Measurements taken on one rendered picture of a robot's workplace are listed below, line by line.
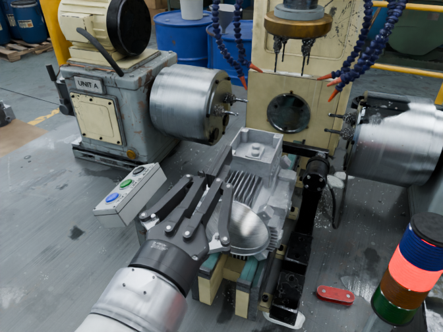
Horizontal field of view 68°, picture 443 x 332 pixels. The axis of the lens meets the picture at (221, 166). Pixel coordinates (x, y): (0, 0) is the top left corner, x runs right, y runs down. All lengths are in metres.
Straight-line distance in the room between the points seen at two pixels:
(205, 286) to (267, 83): 0.67
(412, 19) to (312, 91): 4.02
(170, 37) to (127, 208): 2.41
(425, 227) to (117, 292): 0.38
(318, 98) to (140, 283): 0.88
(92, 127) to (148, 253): 0.89
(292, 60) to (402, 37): 3.95
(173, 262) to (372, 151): 0.67
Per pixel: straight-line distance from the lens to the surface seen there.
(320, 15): 0.94
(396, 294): 0.57
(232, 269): 0.84
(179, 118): 1.02
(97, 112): 1.17
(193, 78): 1.03
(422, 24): 5.07
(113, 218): 0.70
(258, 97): 1.14
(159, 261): 0.37
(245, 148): 0.75
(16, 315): 0.96
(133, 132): 1.13
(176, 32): 2.95
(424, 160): 0.94
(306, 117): 1.12
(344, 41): 1.18
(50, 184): 1.29
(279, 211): 0.67
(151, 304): 0.35
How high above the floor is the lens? 1.53
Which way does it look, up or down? 36 degrees down
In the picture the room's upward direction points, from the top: straight up
